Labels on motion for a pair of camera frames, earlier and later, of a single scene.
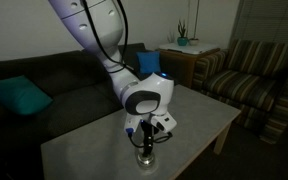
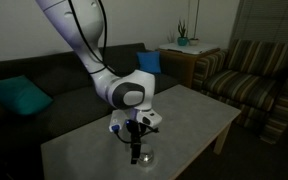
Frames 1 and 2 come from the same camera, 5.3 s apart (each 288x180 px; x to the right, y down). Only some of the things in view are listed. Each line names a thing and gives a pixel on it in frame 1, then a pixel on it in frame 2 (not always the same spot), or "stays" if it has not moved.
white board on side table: x=190 y=49 stays
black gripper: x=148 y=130 -> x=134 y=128
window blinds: x=280 y=21 stays
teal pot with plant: x=182 y=40 stays
